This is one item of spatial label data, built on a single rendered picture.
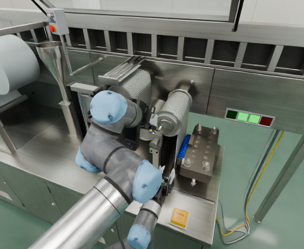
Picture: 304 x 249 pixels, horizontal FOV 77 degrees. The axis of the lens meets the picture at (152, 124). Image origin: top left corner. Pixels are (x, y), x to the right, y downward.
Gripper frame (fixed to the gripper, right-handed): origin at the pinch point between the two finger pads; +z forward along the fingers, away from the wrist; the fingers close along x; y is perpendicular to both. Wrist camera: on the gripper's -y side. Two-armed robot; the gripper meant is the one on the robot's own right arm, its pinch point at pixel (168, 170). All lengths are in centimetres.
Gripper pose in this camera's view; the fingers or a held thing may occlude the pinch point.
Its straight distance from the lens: 93.3
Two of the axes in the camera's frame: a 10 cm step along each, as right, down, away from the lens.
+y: 0.0, -8.0, -5.9
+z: 3.7, -5.5, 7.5
